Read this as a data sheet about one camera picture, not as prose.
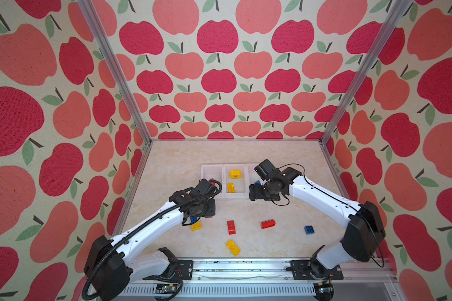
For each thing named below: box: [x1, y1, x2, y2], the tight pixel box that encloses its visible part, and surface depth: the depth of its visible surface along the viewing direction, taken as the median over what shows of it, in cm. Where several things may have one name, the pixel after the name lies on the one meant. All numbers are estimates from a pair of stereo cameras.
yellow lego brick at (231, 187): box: [226, 182, 236, 193], surface depth 100 cm
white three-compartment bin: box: [200, 163, 264, 199], surface depth 101 cm
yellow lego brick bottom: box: [226, 239, 242, 257], surface depth 82 cm
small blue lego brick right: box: [304, 225, 315, 235], surface depth 85 cm
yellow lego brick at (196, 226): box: [190, 220, 203, 233], surface depth 88 cm
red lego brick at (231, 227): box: [226, 220, 237, 236], surface depth 86 cm
